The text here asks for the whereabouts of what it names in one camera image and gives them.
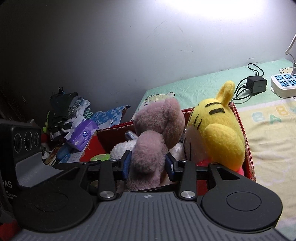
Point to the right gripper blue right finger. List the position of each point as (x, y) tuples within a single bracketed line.
[(171, 167)]

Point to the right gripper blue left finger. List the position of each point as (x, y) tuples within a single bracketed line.
[(126, 158)]

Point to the white bunny plush plaid ears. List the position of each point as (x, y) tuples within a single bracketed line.
[(119, 149)]

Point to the green bean plush toy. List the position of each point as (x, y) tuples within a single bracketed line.
[(100, 157)]

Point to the pink teddy bear plush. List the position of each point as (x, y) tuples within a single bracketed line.
[(159, 127)]

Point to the yellow tiger plush toy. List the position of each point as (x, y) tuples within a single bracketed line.
[(213, 133)]

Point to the white fluffy bunny plush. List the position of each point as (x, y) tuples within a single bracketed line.
[(178, 151)]

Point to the purple tissue pack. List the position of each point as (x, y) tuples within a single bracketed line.
[(82, 135)]

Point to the striped clothes pile left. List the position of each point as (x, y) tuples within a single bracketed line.
[(68, 110)]

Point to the bear print bed sheet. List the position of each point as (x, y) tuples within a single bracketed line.
[(269, 124)]

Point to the black power adapter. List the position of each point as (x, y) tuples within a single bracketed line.
[(256, 84)]

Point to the white power strip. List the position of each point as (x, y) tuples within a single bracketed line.
[(284, 85)]

